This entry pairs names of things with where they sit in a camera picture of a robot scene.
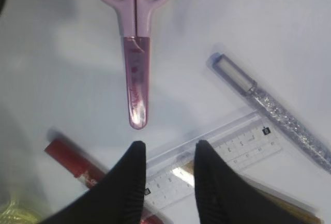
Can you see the yellow tea bottle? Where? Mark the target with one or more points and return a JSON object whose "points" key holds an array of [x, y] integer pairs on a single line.
{"points": [[13, 212]]}

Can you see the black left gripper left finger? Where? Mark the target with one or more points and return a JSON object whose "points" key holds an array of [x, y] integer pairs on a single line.
{"points": [[117, 198]]}

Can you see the clear plastic ruler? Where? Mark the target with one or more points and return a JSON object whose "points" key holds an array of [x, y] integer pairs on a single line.
{"points": [[235, 146]]}

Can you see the red glitter glue pen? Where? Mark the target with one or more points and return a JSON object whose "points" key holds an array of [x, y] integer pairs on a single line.
{"points": [[81, 168]]}

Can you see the pink purple scissors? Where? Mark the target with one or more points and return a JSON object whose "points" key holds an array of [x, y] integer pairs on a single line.
{"points": [[135, 19]]}

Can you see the gold glitter glue pen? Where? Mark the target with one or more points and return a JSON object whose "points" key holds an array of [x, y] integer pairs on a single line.
{"points": [[271, 195]]}

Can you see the silver blue glitter glue pen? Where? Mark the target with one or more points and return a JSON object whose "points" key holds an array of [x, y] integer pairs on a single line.
{"points": [[267, 106]]}

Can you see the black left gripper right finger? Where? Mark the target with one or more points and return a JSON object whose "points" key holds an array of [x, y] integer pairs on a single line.
{"points": [[232, 190]]}

